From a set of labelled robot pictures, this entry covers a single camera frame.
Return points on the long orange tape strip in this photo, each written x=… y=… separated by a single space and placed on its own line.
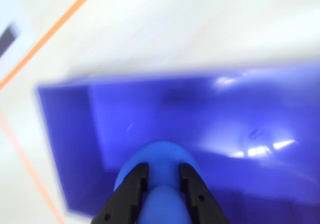
x=50 y=34

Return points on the black strip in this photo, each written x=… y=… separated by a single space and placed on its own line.
x=7 y=38

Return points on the blue rectangular plastic box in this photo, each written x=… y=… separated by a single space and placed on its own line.
x=225 y=114

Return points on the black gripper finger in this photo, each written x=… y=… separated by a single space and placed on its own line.
x=125 y=199
x=200 y=201

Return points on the blue rubber duck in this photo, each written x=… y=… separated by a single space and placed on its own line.
x=162 y=159

